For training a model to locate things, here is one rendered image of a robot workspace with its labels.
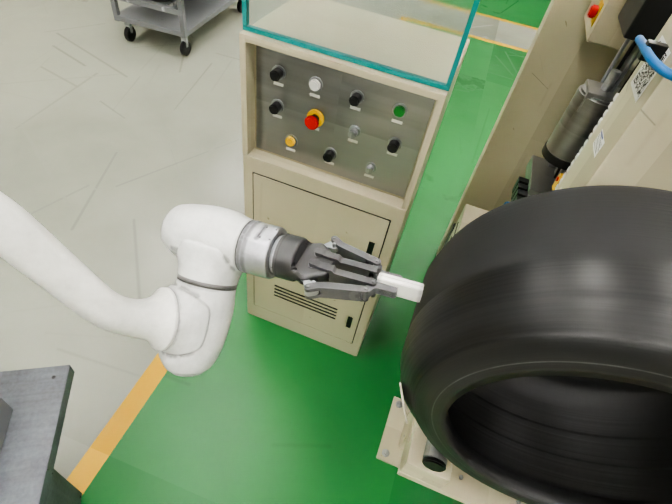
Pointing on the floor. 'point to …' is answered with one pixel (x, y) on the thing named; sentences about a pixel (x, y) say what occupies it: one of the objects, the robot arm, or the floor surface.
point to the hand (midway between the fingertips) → (399, 287)
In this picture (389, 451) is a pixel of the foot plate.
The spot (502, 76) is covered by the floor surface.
